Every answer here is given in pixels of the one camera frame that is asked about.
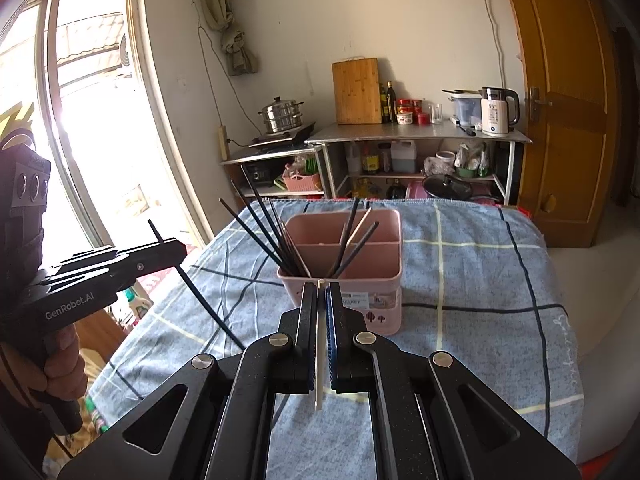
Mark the black pan lid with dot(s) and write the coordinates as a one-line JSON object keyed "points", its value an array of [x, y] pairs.
{"points": [[447, 187]]}

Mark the metal shelf table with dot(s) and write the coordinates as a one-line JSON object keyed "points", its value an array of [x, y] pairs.
{"points": [[415, 132]]}

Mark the white electric kettle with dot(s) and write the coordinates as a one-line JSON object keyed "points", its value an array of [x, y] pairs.
{"points": [[495, 115]]}

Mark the pink plastic utensil basket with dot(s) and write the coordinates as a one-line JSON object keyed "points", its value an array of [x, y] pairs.
{"points": [[385, 280]]}

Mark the wooden door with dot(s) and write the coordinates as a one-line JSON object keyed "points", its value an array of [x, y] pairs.
{"points": [[565, 110]]}

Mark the light wooden chopstick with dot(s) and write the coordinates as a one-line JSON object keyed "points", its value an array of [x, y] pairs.
{"points": [[361, 224]]}

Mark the bamboo cutting board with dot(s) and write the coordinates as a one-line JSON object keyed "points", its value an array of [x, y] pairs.
{"points": [[357, 92]]}

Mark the hanging beige cloth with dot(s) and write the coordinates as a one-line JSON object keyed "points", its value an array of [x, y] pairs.
{"points": [[235, 35]]}

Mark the steel steamer pot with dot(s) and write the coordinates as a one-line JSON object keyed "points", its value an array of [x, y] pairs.
{"points": [[281, 117]]}

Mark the black kitchen appliance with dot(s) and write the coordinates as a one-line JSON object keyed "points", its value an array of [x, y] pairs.
{"points": [[257, 175]]}

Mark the yellow cooking oil bottle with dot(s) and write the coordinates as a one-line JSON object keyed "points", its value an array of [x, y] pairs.
{"points": [[370, 159]]}

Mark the wall power strip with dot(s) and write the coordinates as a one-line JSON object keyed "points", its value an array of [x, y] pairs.
{"points": [[223, 144]]}

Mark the dark oil bottle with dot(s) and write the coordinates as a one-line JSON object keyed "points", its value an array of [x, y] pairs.
{"points": [[384, 105], [392, 105]]}

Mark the clear drinking glass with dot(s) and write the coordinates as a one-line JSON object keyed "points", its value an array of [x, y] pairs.
{"points": [[436, 114]]}

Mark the black induction cooker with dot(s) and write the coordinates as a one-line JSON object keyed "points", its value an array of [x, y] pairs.
{"points": [[285, 137]]}

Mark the white detergent bottle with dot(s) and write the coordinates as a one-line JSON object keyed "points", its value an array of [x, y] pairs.
{"points": [[139, 305]]}

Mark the white plastic bags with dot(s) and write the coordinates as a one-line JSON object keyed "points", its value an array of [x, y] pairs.
{"points": [[472, 157]]}

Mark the white window frame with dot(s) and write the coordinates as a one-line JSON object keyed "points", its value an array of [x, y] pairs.
{"points": [[170, 160]]}

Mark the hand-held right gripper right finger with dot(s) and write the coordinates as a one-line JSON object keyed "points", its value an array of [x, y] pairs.
{"points": [[331, 340]]}

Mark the clear plastic storage container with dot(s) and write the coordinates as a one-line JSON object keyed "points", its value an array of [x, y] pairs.
{"points": [[465, 109]]}

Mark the long black chopstick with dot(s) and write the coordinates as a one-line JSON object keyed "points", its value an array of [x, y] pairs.
{"points": [[205, 300]]}

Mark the red cup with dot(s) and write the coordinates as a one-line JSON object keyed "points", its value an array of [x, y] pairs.
{"points": [[423, 119]]}

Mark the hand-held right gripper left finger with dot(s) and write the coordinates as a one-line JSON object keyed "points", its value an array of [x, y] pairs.
{"points": [[307, 340]]}

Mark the red lidded white jar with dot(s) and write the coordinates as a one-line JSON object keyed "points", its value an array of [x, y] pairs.
{"points": [[404, 114]]}

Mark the blue plaid blanket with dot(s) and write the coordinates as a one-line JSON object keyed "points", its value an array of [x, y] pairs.
{"points": [[475, 285]]}

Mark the small pink woven basket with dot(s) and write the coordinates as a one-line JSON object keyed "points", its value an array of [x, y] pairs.
{"points": [[302, 182]]}

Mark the person's left hand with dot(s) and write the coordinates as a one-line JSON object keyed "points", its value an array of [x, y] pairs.
{"points": [[67, 370]]}

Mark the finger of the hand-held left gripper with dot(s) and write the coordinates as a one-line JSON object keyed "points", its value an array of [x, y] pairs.
{"points": [[150, 260], [85, 259]]}

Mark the white chopstick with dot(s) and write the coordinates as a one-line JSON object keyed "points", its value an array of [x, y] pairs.
{"points": [[320, 360]]}

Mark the low metal shelf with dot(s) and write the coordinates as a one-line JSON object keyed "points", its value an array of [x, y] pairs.
{"points": [[270, 156]]}

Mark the bunch of black chopsticks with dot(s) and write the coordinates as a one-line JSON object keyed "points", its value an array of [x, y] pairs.
{"points": [[289, 257]]}

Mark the white plastic jug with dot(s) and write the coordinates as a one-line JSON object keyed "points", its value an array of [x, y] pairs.
{"points": [[403, 157]]}

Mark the white mug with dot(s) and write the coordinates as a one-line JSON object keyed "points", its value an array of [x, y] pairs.
{"points": [[444, 162]]}

